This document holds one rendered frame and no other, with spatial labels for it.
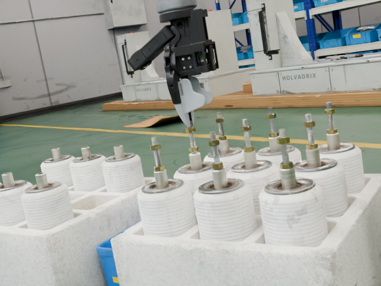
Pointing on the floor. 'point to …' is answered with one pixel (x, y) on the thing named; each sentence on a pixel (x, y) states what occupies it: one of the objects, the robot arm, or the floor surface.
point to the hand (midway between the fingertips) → (185, 120)
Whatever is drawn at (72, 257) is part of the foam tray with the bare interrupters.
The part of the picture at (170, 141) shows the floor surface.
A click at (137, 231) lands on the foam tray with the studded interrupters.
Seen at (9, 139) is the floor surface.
